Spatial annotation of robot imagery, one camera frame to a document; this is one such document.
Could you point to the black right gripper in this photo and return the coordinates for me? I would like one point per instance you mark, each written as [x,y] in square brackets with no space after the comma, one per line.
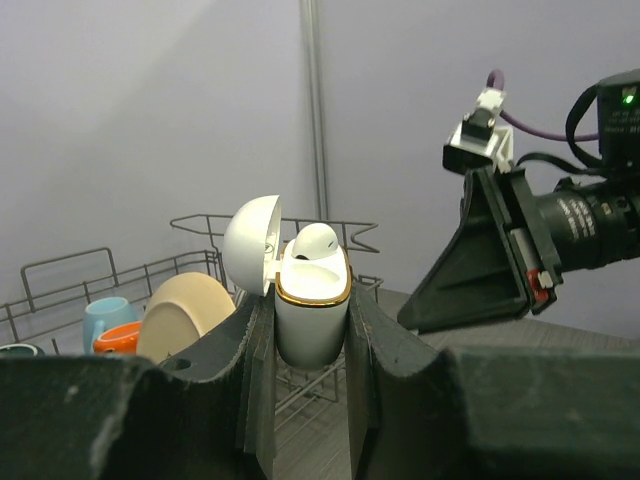
[479,278]

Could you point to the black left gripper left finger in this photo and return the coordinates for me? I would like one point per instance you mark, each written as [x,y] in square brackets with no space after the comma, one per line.
[205,413]

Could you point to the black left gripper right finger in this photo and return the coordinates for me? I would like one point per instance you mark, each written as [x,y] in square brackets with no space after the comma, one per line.
[484,412]

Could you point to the white earbud charging case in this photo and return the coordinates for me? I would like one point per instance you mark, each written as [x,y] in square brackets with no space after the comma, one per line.
[311,298]

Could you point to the beige plate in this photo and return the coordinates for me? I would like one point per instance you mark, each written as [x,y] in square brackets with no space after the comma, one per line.
[180,312]

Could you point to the orange mug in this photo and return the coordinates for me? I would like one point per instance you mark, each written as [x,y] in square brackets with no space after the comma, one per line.
[122,339]

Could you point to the light blue mug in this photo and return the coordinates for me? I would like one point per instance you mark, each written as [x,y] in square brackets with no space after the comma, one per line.
[104,314]

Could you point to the dark green mug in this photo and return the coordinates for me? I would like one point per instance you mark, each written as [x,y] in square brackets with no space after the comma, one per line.
[20,350]

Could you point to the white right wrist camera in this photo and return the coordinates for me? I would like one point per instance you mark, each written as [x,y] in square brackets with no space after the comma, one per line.
[479,140]

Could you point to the grey wire dish rack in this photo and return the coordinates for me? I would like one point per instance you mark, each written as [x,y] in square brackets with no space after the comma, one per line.
[77,393]

